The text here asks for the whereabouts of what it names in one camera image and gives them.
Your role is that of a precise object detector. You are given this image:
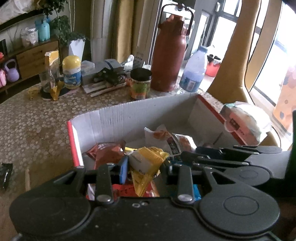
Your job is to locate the purple kettlebell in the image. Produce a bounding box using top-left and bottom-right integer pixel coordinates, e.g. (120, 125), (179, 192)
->
(4, 59), (20, 83)

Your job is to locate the yellow lid supplement jar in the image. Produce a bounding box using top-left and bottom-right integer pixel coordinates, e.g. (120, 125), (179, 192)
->
(62, 55), (81, 89)

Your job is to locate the black lid green jar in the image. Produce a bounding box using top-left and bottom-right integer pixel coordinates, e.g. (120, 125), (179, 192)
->
(130, 68), (152, 100)

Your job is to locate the yellow snack packet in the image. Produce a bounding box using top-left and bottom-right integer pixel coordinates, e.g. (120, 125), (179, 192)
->
(127, 147), (169, 196)

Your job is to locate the tissue pack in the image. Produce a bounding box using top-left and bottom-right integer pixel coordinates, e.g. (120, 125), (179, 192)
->
(220, 101), (271, 146)

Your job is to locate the glass with yellow packet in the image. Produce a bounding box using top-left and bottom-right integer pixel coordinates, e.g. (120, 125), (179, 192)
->
(39, 50), (65, 101)

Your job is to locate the brown oreo snack bag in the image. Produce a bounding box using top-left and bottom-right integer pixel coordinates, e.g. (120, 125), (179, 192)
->
(86, 141), (125, 170)

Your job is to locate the red snack bag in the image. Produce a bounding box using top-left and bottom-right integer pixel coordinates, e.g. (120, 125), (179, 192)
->
(112, 181), (159, 198)

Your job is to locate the light blue jug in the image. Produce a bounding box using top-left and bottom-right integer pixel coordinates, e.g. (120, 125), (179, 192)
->
(35, 16), (50, 42)

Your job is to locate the clear plastic bag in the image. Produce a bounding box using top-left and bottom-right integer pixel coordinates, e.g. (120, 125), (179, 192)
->
(20, 27), (39, 47)

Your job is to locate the potted green plant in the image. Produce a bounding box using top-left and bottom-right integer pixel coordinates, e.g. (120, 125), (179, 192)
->
(37, 1), (91, 60)

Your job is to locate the white snack packet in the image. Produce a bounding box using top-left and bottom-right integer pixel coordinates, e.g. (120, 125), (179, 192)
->
(144, 125), (197, 163)

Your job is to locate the red basin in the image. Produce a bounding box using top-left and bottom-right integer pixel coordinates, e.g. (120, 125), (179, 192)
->
(205, 61), (221, 77)

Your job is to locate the red cardboard box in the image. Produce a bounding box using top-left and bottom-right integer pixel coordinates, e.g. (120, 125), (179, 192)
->
(67, 94), (245, 170)

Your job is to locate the blue snack packet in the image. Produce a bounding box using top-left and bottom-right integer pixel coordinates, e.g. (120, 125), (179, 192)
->
(193, 184), (201, 201)

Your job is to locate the clear plastic water bottle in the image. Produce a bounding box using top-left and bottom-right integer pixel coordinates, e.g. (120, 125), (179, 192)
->
(179, 46), (208, 92)

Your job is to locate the stack of books and boxes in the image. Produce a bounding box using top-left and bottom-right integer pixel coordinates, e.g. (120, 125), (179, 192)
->
(81, 59), (126, 97)

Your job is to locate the dark red thermos bottle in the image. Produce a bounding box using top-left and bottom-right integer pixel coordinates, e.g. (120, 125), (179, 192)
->
(151, 3), (194, 92)

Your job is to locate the cloth covered television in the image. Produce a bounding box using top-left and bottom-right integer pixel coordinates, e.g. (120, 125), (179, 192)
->
(1, 0), (43, 31)

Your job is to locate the pink toy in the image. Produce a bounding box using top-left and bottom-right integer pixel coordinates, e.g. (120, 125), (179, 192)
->
(0, 69), (6, 88)

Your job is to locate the wooden tv cabinet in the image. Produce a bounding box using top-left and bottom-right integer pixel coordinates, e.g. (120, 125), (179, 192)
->
(0, 38), (61, 93)

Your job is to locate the black wrapper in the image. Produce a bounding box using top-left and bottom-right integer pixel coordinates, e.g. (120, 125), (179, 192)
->
(0, 163), (13, 190)

